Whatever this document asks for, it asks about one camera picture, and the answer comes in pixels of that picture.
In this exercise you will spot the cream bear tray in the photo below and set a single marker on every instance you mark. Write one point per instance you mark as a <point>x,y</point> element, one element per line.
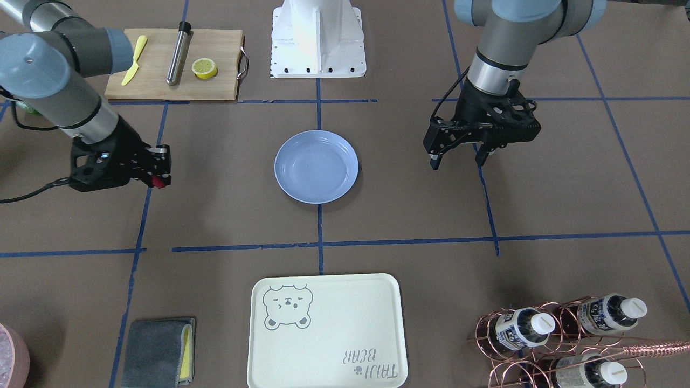
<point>327,331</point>

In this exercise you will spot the dark drink bottle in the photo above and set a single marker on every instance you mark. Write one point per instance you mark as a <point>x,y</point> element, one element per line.
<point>610,314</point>
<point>520,329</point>
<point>588,370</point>

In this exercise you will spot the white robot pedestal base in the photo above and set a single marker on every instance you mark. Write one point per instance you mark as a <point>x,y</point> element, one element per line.
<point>317,39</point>

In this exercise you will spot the copper wire bottle rack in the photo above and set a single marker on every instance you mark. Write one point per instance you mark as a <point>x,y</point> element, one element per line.
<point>528,366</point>

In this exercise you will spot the steel cylinder black cap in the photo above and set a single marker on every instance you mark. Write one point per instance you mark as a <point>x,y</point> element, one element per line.
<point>180,53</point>

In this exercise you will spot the blue plate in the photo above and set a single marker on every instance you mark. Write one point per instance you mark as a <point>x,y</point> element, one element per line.
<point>316,167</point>

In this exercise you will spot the pink bowl of ice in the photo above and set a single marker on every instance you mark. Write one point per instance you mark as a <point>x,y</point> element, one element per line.
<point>15,359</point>

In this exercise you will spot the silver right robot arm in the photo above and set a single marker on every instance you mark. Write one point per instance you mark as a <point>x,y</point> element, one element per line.
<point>47,68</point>

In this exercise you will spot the yellow plastic knife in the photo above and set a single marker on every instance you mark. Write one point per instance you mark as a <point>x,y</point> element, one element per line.
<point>140,45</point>

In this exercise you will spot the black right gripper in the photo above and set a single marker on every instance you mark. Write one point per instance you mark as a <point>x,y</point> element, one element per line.
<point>127,149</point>

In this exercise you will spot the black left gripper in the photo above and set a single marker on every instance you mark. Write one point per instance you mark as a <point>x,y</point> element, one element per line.
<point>468,109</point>

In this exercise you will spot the dark drink bottle front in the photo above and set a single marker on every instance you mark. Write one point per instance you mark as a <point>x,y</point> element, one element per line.
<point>588,370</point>

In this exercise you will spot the green lime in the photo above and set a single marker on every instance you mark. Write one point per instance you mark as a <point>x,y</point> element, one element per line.
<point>28,109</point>

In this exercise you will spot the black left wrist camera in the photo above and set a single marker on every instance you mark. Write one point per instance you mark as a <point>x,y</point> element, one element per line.
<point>512,118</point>

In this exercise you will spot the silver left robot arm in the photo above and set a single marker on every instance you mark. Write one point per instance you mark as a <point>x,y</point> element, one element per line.
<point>512,31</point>

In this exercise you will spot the half lemon slice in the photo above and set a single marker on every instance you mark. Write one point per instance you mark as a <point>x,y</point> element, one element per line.
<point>204,68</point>

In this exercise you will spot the red strawberry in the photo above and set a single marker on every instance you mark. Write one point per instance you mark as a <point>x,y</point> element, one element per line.
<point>158,182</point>

